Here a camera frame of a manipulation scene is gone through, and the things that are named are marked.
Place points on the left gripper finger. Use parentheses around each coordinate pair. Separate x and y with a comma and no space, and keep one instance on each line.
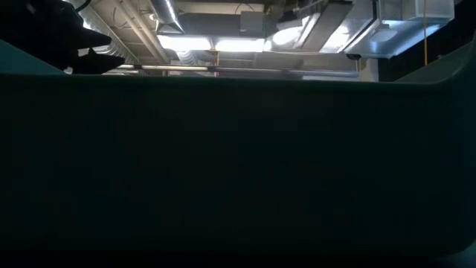
(96,65)
(93,39)

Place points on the ceiling light panel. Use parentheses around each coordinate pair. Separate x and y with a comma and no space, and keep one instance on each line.
(184,42)
(240,45)

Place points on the grey ceiling box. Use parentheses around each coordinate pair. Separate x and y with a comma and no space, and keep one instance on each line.
(252,22)

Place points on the grey horizontal ceiling pipe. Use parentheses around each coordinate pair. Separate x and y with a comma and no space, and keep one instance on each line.
(260,70)

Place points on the light teal plastic bin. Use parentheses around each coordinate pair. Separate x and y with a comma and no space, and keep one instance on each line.
(238,167)

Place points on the spiral silver air duct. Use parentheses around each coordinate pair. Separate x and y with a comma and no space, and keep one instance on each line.
(100,22)

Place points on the shiny round duct pipe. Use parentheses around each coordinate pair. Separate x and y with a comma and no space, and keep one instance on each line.
(165,13)

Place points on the rectangular sheet-metal duct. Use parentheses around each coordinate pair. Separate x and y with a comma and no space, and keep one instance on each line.
(372,37)

